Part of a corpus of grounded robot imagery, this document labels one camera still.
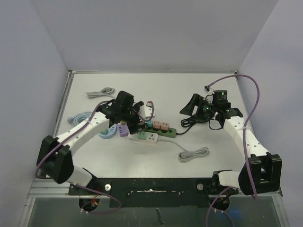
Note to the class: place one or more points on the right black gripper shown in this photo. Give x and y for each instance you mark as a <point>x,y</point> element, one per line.
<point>198,100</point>

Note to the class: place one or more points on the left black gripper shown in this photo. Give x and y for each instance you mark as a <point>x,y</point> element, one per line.
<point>133,127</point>

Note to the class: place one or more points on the teal charger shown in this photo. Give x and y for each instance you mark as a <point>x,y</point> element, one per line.
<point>149,124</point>

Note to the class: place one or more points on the pink charger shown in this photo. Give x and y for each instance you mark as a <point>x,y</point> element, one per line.
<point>164,126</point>
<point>156,124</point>

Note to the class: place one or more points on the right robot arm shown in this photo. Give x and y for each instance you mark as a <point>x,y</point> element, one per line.
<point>261,172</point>

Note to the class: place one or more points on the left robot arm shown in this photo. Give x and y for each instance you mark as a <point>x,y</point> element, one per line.
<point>55,157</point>

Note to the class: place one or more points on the purple power strip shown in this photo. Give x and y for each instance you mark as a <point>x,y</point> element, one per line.
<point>123,130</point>

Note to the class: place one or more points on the white power strip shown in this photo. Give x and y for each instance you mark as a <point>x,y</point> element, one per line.
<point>152,138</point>

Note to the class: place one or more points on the round blue power strip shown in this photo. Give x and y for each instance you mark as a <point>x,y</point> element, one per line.
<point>111,132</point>

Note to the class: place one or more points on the green power strip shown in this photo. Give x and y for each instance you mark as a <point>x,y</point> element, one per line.
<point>171,133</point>

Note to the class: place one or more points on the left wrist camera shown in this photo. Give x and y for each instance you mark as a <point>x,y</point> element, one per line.
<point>147,112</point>

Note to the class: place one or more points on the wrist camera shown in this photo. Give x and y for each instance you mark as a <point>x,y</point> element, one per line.
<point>209,91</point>
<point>147,112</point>

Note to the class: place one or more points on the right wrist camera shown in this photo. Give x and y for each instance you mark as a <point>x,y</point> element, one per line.
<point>209,91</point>

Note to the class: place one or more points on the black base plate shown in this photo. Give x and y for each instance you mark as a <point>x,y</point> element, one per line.
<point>152,192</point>

